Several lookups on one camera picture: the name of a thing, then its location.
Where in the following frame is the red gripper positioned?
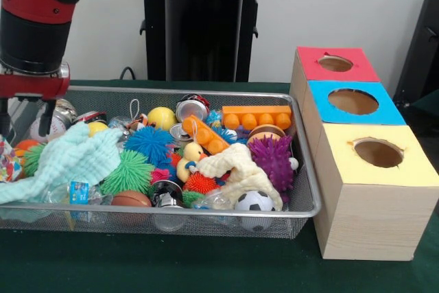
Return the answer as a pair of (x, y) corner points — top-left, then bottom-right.
(0, 62), (71, 138)

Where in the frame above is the colourful patterned cloth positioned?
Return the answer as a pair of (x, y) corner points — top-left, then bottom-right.
(0, 134), (24, 184)

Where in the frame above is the silver mesh bin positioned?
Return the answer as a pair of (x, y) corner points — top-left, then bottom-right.
(0, 84), (322, 241)

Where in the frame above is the wooden box with three holes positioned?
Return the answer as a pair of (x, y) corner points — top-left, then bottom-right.
(289, 45), (439, 261)

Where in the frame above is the white baseball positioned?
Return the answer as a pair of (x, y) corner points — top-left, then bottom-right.
(29, 115), (67, 145)

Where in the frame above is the mint green cloth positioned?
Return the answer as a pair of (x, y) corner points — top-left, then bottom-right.
(0, 121), (124, 204)

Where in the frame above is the green spiky ball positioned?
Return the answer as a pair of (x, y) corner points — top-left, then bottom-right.
(99, 150), (155, 196)

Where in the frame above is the blue spiky ball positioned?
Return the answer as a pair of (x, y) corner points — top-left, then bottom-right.
(123, 126), (176, 159)

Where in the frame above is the yellow ball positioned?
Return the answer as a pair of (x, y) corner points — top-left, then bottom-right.
(147, 106), (178, 132)

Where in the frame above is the short orange toy brick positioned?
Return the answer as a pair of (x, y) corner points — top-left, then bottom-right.
(181, 115), (231, 155)

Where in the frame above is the cream yellow cloth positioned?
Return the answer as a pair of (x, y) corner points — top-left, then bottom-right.
(198, 141), (284, 212)

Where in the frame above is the long orange toy brick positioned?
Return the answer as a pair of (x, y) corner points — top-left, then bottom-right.
(221, 104), (293, 131)

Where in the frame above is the small soccer ball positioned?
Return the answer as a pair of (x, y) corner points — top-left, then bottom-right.
(234, 189), (276, 212)

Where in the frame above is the purple spiky toy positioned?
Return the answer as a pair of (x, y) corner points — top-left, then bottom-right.
(247, 134), (300, 194)

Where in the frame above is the black upright panel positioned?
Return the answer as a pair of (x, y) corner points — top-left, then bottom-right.
(392, 0), (439, 104)

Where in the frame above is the black cable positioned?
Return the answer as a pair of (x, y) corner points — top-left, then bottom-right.
(119, 65), (138, 80)

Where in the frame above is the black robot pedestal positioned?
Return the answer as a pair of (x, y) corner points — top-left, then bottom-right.
(132, 0), (275, 83)

